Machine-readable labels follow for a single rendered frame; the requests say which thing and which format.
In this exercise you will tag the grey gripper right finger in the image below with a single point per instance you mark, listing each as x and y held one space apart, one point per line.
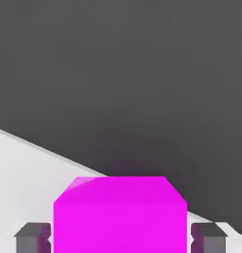
209 239

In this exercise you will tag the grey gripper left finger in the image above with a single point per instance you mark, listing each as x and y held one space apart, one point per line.
32 239

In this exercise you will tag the small magenta cube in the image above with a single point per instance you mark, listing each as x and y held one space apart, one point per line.
120 217

